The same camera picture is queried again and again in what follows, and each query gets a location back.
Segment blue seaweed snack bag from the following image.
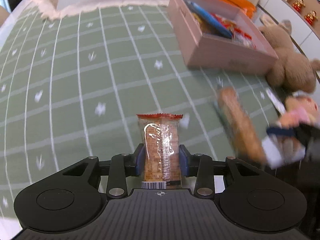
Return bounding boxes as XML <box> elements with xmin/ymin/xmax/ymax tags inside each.
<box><xmin>186</xmin><ymin>1</ymin><xmax>233</xmax><ymax>39</ymax></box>

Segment long biscuit pack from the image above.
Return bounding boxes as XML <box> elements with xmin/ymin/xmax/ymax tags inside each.
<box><xmin>214</xmin><ymin>86</ymin><xmax>267</xmax><ymax>164</ymax></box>

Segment pink cardboard box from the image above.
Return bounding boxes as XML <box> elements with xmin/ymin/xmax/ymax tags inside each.
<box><xmin>168</xmin><ymin>0</ymin><xmax>278</xmax><ymax>75</ymax></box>

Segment red snack packet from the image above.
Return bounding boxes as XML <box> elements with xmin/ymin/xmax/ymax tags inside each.
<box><xmin>211</xmin><ymin>13</ymin><xmax>256</xmax><ymax>49</ymax></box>

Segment clear cracker pack red ends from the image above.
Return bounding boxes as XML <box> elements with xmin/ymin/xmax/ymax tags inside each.
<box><xmin>137</xmin><ymin>113</ymin><xmax>183</xmax><ymax>190</ymax></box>

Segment orange snack bag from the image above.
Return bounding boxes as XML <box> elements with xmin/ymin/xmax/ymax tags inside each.
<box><xmin>220</xmin><ymin>0</ymin><xmax>256</xmax><ymax>18</ymax></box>

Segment person right hand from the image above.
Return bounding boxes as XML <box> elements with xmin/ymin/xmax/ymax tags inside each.
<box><xmin>276</xmin><ymin>95</ymin><xmax>319</xmax><ymax>128</ymax></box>

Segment red gold figurine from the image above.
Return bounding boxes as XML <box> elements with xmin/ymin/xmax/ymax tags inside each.
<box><xmin>292</xmin><ymin>0</ymin><xmax>305</xmax><ymax>13</ymax></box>
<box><xmin>304</xmin><ymin>10</ymin><xmax>318</xmax><ymax>26</ymax></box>

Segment brown teddy bear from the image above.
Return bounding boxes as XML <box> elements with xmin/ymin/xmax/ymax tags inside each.
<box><xmin>259</xmin><ymin>14</ymin><xmax>319</xmax><ymax>93</ymax></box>

